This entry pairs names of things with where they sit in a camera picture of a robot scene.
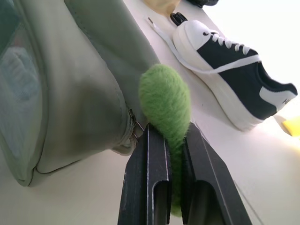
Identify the green zip pouch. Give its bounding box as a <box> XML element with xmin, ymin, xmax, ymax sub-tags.
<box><xmin>0</xmin><ymin>0</ymin><xmax>157</xmax><ymax>188</ymax></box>

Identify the green plush keychain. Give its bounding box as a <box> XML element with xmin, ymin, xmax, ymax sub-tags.
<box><xmin>138</xmin><ymin>63</ymin><xmax>191</xmax><ymax>219</ymax></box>

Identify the white shoelace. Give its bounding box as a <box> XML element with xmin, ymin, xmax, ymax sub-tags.
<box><xmin>147</xmin><ymin>16</ymin><xmax>262</xmax><ymax>75</ymax></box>

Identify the black and white sneaker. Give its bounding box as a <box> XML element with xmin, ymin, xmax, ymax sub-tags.
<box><xmin>172</xmin><ymin>19</ymin><xmax>299</xmax><ymax>132</ymax></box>

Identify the pale yellow object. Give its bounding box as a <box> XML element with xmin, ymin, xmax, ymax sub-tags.
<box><xmin>143</xmin><ymin>0</ymin><xmax>181</xmax><ymax>16</ymax></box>

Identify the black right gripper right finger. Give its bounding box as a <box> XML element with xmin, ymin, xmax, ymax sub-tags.
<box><xmin>180</xmin><ymin>122</ymin><xmax>253</xmax><ymax>225</ymax></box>

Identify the black ring-shaped object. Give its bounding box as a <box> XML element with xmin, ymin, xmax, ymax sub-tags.
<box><xmin>170</xmin><ymin>12</ymin><xmax>188</xmax><ymax>26</ymax></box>

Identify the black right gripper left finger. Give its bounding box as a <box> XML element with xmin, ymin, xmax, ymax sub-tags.
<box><xmin>117</xmin><ymin>123</ymin><xmax>173</xmax><ymax>225</ymax></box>

